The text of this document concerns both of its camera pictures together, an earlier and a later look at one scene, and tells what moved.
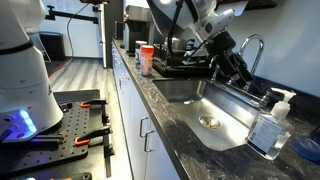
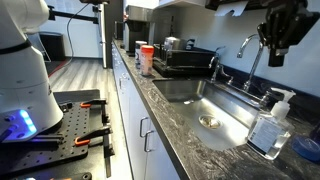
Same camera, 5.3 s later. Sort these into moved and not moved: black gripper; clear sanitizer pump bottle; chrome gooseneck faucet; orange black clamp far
Moved: black gripper
Not moved: chrome gooseneck faucet; clear sanitizer pump bottle; orange black clamp far
